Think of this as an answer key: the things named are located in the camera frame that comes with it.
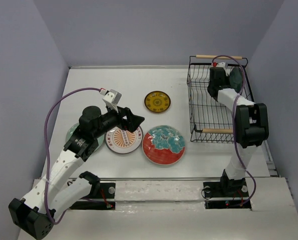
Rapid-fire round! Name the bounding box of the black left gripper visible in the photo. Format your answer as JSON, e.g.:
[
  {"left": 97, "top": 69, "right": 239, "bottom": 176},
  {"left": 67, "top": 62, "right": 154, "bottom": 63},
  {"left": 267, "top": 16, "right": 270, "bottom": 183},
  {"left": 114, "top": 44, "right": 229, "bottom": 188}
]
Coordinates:
[{"left": 93, "top": 103, "right": 145, "bottom": 139}]

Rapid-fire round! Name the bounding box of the dark teal blossom plate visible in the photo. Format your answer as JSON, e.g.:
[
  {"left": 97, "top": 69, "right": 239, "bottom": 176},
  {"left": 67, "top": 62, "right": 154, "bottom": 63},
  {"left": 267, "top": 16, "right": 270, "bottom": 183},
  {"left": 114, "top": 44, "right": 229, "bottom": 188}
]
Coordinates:
[{"left": 229, "top": 66, "right": 243, "bottom": 93}]

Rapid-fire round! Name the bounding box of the small yellow brown plate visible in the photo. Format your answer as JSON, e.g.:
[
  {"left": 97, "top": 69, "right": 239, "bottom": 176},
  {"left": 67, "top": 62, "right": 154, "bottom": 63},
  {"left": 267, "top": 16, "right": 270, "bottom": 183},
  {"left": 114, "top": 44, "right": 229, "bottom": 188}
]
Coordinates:
[{"left": 144, "top": 91, "right": 171, "bottom": 114}]

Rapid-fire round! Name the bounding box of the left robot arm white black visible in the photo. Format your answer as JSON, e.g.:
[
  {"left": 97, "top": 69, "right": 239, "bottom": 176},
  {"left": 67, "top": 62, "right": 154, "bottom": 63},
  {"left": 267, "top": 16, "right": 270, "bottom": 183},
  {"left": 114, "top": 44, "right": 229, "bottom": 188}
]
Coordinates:
[{"left": 9, "top": 106, "right": 145, "bottom": 240}]

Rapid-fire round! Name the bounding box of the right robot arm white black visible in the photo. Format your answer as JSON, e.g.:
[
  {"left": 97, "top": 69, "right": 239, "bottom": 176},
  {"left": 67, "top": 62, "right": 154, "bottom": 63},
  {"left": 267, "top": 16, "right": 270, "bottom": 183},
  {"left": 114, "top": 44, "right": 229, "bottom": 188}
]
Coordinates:
[{"left": 205, "top": 66, "right": 269, "bottom": 198}]

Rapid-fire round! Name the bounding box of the white sunburst pattern plate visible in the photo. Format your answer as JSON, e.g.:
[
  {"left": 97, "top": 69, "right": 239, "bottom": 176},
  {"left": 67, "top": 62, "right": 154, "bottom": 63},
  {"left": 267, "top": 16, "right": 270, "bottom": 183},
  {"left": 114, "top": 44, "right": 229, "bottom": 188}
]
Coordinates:
[{"left": 105, "top": 126, "right": 143, "bottom": 155}]

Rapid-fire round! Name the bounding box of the light green flower plate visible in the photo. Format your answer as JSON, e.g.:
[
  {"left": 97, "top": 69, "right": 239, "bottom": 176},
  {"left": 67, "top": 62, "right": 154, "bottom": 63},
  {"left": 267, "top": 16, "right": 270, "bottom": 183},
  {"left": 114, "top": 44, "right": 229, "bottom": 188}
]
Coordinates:
[{"left": 65, "top": 123, "right": 104, "bottom": 151}]

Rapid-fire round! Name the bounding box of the red teal floral plate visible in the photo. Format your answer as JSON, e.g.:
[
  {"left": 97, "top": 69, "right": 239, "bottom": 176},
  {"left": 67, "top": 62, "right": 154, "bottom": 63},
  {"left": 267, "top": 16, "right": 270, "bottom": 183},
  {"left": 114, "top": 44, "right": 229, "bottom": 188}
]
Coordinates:
[{"left": 142, "top": 125, "right": 186, "bottom": 166}]

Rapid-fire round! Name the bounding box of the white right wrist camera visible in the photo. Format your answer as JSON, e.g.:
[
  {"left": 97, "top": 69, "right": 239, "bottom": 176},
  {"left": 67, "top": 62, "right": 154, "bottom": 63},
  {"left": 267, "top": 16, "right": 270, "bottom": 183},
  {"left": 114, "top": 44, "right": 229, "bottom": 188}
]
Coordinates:
[{"left": 212, "top": 61, "right": 228, "bottom": 70}]

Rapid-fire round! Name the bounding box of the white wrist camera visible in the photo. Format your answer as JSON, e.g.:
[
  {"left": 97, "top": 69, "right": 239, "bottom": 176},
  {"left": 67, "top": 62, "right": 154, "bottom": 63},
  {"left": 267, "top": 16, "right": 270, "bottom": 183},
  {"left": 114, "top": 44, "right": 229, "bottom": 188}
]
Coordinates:
[
  {"left": 212, "top": 61, "right": 228, "bottom": 70},
  {"left": 100, "top": 88, "right": 122, "bottom": 112}
]

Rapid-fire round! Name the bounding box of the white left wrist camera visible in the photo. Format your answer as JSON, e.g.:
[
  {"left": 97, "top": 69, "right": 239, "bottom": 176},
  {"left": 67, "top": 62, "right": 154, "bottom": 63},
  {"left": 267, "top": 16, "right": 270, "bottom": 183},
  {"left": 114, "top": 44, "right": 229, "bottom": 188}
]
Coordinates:
[{"left": 100, "top": 88, "right": 122, "bottom": 112}]

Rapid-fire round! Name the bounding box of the black wire dish rack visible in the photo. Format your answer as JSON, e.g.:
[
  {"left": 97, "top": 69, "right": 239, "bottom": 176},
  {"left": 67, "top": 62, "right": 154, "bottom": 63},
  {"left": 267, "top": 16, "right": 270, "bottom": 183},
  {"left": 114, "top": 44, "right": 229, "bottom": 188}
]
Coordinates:
[{"left": 186, "top": 54, "right": 255, "bottom": 144}]

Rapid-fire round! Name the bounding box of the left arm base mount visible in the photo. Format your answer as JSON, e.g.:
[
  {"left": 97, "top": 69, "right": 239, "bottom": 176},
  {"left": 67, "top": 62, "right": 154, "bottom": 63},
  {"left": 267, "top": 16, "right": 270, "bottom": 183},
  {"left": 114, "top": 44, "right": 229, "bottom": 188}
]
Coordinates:
[{"left": 70, "top": 182, "right": 116, "bottom": 211}]

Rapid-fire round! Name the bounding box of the metal table rail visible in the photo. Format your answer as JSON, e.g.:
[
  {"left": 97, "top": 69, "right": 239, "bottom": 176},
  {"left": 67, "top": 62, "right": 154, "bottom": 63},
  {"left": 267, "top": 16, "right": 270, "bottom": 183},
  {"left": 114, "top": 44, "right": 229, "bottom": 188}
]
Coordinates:
[{"left": 41, "top": 176, "right": 288, "bottom": 182}]

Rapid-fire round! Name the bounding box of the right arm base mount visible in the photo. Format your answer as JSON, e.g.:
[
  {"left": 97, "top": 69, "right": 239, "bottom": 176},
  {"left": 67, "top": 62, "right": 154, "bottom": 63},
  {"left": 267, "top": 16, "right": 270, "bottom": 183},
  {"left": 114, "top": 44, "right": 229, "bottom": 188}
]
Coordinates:
[{"left": 201, "top": 181, "right": 251, "bottom": 210}]

